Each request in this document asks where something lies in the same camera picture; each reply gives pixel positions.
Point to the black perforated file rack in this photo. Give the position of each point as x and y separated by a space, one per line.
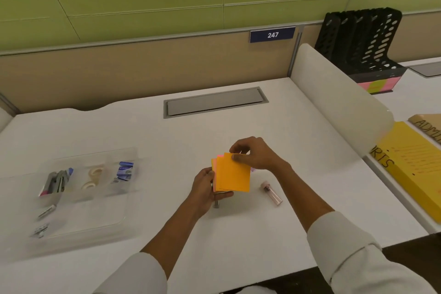
361 42

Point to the blue pen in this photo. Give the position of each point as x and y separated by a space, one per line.
69 174

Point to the clear plastic organizer tray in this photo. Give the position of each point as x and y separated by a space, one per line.
69 197

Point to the small grey cylinder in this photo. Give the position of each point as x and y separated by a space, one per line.
216 204

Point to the frosted white desk divider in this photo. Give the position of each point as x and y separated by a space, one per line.
339 97

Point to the person's right forearm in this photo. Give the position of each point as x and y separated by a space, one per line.
330 231

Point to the clear tape roll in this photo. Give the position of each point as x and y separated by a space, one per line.
95 171
89 186

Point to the blue staple boxes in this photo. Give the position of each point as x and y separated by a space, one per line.
124 170

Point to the silver binder clip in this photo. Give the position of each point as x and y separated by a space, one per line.
40 230
46 211

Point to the pink and yellow note block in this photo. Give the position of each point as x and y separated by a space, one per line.
379 84

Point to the person's right hand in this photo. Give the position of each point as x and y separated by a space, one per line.
262 154

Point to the person's right thumb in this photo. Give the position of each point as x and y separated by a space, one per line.
239 158

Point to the person's left thumb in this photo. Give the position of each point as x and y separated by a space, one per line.
208 174

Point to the blue number label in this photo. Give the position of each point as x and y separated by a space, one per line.
272 34

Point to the clear vial with pink cap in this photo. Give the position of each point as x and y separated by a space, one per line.
271 193

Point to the brown cardboard sign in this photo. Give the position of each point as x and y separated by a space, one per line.
427 126

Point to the yellow paper folder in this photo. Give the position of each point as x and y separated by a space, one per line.
413 166

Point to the person's left forearm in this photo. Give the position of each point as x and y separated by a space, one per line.
162 249

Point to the orange and pink sticky notes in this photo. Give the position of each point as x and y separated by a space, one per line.
234 175

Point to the beige desk partition panel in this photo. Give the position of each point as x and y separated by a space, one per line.
137 69

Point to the person's left hand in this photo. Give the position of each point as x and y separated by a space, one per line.
203 194

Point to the grey stapler with red base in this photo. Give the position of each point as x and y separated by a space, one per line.
53 183

